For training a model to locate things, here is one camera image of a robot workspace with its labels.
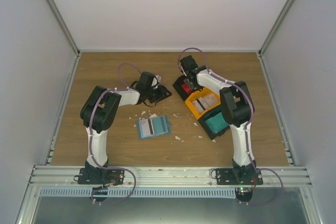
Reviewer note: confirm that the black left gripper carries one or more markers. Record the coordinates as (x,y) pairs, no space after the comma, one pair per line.
(163,95)

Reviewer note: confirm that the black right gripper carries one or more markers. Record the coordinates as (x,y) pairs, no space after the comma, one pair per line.
(193,86)

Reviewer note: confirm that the blue card holder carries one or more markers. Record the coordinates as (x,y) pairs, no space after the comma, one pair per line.
(168,124)

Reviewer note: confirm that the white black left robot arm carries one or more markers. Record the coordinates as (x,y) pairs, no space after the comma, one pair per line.
(98,114)

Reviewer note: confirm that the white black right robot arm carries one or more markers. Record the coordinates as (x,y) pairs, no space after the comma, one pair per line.
(237,110)

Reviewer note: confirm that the white pink card stack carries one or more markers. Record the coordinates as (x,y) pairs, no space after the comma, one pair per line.
(204,103)

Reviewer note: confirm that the orange bin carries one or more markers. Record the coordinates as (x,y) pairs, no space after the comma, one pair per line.
(204,92)

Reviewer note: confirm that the black bin near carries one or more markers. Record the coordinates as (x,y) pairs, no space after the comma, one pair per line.
(202,119)

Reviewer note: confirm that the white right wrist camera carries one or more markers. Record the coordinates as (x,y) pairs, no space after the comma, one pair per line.
(181,68)

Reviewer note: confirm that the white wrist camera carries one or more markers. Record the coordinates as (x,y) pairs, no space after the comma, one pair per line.
(181,68)
(156,81)

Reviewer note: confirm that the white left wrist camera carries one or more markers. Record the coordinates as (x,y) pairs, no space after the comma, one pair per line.
(156,81)

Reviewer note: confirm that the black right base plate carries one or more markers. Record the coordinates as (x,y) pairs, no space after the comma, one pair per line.
(232,176)

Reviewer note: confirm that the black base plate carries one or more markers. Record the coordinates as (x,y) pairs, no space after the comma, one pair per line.
(98,177)
(232,176)

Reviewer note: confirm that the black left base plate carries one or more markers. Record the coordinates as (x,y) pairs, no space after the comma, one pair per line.
(98,177)

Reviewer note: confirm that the aluminium front rail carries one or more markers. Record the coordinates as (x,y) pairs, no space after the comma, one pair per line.
(151,176)

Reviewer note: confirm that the aluminium frame post right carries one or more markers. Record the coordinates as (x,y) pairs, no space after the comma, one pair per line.
(279,20)

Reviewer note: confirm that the aluminium frame post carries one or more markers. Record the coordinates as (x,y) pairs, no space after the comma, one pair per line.
(279,20)
(54,9)

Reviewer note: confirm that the grey slotted cable duct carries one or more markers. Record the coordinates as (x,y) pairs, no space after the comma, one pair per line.
(141,192)

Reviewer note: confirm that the aluminium frame post left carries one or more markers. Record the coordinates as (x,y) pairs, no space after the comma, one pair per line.
(54,9)

